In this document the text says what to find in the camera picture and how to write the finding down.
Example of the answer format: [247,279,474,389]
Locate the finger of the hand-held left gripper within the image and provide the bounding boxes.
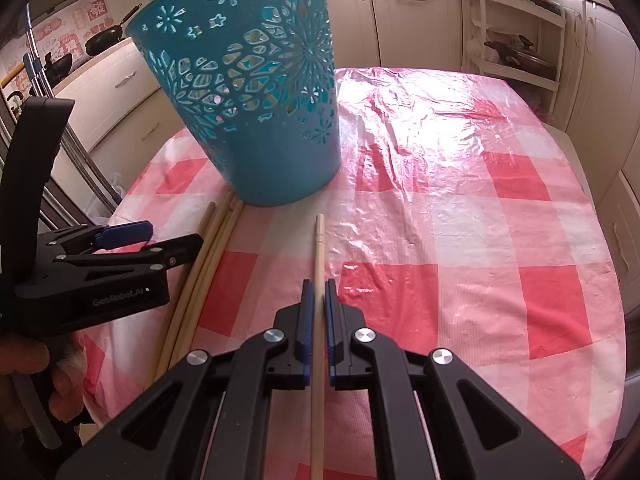
[56,233,206,273]
[46,220,154,258]

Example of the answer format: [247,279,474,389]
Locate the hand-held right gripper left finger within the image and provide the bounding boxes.
[55,280,316,480]

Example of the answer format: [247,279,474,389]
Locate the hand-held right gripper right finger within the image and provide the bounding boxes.
[324,279,586,480]

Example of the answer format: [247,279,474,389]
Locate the bundle of wooden chopsticks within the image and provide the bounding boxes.
[154,198,240,378]

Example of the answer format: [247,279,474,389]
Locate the long wooden chopstick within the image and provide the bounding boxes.
[162,202,247,372]
[309,213,329,480]
[198,202,217,239]

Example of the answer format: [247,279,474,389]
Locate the blue perforated plastic basket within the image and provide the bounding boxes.
[125,0,344,209]

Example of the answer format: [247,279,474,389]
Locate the person's left hand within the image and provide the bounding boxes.
[0,330,90,428]

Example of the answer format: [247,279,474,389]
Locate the white plastic bag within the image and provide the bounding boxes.
[89,171,127,222]

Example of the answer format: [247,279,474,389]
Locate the cream drawer cabinet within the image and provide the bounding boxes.
[49,34,172,162]

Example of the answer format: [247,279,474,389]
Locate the red white checkered tablecloth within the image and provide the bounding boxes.
[79,64,629,480]

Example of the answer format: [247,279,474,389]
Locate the black frying pan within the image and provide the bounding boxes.
[41,51,77,87]

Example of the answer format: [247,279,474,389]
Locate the black wok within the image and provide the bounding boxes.
[83,3,144,58]

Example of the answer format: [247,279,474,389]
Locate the cream door cabinets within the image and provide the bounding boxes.
[321,0,477,70]

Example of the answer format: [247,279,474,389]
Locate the cream cabinet with drawers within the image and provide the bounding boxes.
[544,0,640,273]

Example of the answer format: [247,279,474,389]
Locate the white trolley rack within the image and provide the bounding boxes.
[462,0,569,122]

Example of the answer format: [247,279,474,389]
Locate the grey sliding door frame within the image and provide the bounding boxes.
[0,72,122,233]

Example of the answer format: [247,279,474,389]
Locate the mop handle with blue clip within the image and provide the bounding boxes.
[24,2,57,102]

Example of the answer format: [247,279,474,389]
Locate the pink wall stickers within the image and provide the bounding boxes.
[0,0,109,107]

